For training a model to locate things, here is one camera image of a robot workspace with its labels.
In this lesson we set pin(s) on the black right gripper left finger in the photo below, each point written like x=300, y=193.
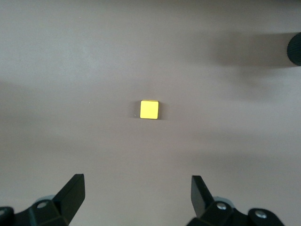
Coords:
x=68, y=200

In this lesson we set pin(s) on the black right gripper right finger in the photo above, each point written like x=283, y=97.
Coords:
x=200, y=200

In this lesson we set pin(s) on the yellow cube block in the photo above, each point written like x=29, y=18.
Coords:
x=148, y=109

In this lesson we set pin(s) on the black ribbed cylinder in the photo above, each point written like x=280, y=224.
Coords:
x=295, y=49

